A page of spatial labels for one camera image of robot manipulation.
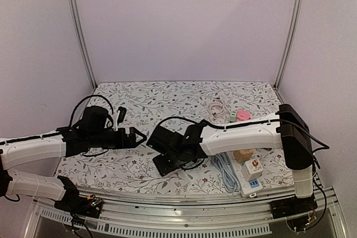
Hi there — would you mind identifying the light blue power cable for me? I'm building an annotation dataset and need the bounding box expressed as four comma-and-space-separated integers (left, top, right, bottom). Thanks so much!
210, 154, 241, 194

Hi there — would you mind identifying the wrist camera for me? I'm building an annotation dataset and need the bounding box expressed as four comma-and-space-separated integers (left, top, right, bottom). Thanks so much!
78, 106, 126, 140
146, 125, 183, 155

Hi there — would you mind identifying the aluminium front rail base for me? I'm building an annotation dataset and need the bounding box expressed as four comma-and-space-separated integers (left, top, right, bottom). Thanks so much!
25, 187, 350, 237

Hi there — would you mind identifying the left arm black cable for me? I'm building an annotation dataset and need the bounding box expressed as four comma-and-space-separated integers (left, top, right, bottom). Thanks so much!
0, 94, 115, 145

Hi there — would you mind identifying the white cube adapter red flower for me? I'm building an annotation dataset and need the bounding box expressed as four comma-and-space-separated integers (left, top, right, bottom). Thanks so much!
242, 158, 263, 181

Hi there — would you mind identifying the left aluminium frame post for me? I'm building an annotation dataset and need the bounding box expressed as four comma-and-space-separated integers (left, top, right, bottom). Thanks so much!
68, 0, 98, 89

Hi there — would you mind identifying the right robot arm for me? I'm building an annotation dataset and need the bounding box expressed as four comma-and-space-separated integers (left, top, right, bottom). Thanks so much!
147, 104, 317, 218

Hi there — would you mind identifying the pink coiled power cable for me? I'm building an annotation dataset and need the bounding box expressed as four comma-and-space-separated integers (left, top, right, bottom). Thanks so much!
208, 95, 232, 119

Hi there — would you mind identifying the aluminium frame post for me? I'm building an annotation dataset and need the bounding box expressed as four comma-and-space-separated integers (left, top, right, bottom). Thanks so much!
273, 0, 303, 91
68, 0, 98, 89

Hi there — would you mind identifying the floral patterned table mat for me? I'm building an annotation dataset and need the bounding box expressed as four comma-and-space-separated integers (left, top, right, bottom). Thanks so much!
56, 81, 280, 195

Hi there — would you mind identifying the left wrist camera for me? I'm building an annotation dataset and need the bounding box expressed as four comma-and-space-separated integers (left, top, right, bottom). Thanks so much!
78, 106, 126, 140

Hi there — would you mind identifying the green usb plug adapter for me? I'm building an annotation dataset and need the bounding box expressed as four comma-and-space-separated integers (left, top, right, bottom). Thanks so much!
229, 110, 237, 123

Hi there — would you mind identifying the right aluminium frame post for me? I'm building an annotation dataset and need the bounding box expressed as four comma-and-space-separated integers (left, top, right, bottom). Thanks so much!
273, 0, 303, 91

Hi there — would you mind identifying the long white power strip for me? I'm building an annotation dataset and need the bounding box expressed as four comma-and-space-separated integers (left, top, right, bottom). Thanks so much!
228, 152, 264, 198

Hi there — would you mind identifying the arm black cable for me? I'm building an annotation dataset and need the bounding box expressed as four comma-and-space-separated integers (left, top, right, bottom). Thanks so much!
0, 94, 115, 145
157, 111, 330, 151

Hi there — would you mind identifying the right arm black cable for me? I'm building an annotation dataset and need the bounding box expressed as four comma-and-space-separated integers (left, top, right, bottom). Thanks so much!
157, 111, 330, 151

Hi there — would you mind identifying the pink flat plug adapter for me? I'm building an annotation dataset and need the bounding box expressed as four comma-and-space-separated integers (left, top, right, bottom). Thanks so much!
237, 109, 250, 121

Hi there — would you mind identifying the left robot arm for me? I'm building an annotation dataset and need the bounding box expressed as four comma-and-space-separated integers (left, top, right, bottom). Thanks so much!
1, 127, 147, 218

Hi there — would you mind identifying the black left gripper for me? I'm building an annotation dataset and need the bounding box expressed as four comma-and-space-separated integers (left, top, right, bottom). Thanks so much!
88, 127, 147, 150

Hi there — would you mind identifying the beige cube socket adapter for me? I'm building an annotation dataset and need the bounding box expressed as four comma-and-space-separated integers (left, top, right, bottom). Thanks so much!
233, 149, 254, 163

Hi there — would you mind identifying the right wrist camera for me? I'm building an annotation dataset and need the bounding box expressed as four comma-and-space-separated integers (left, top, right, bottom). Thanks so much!
146, 125, 183, 155

